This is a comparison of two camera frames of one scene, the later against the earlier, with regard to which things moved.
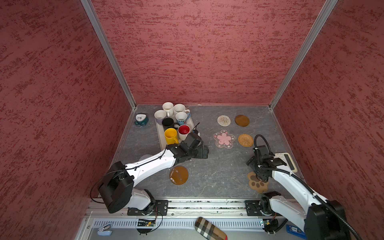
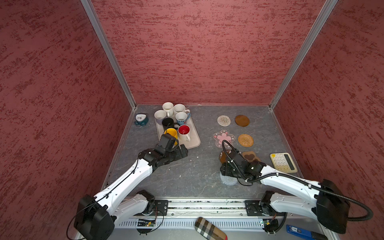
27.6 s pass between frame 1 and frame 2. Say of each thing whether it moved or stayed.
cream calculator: stayed
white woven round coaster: stayed
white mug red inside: stayed
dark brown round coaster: stayed
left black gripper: moved
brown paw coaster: moved
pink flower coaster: stayed
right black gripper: moved
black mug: stayed
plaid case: stayed
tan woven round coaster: stayed
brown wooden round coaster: moved
